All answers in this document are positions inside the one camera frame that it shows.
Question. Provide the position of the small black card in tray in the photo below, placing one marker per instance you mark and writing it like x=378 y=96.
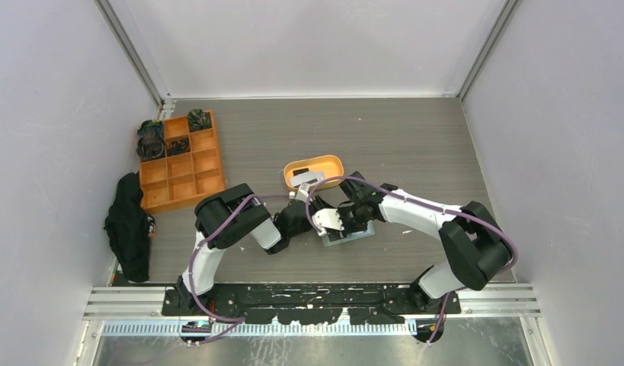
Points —
x=300 y=171

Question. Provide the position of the black cloth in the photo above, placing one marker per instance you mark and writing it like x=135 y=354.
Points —
x=127 y=227

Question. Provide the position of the orange compartment organizer box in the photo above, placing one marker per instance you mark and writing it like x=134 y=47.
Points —
x=184 y=178

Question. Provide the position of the white slotted cable duct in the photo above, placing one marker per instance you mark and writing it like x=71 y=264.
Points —
x=200 y=328

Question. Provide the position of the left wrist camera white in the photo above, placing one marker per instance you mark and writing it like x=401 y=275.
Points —
x=301 y=193

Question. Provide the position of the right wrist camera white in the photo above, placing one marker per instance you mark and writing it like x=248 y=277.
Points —
x=327 y=219

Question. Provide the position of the orange oval tray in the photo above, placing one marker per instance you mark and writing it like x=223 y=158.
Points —
x=330 y=165

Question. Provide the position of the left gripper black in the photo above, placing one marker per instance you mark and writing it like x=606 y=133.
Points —
x=318 y=202

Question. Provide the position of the aluminium frame rail left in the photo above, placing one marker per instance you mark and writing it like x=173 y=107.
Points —
x=119 y=18

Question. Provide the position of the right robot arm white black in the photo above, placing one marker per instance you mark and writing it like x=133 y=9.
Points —
x=475 y=247

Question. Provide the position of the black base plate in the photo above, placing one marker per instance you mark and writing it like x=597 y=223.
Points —
x=311 y=304

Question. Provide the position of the aluminium frame rail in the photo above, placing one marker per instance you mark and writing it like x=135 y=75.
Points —
x=119 y=18
x=499 y=26

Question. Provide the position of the dark rolled item left upper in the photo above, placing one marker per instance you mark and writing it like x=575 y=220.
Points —
x=153 y=128

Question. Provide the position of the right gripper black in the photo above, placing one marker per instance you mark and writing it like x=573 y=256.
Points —
x=348 y=229

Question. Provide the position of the white magnetic stripe card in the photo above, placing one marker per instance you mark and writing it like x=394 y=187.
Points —
x=310 y=177

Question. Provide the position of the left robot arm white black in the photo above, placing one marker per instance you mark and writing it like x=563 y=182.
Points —
x=224 y=219

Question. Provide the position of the dark rolled item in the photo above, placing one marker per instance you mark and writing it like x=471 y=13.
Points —
x=198 y=119
x=153 y=128
x=150 y=148

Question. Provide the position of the green card holder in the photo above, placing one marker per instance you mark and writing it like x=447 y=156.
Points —
x=368 y=232

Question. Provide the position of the aluminium frame rail right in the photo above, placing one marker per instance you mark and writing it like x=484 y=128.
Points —
x=499 y=26

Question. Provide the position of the dark rolled item top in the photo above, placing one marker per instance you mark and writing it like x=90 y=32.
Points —
x=198 y=119

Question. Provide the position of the dark rolled item left lower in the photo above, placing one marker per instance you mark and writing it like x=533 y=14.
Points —
x=150 y=148

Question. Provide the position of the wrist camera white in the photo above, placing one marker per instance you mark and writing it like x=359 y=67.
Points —
x=327 y=219
x=301 y=193

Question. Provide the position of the dark item middle compartment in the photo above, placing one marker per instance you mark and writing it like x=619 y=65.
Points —
x=178 y=146

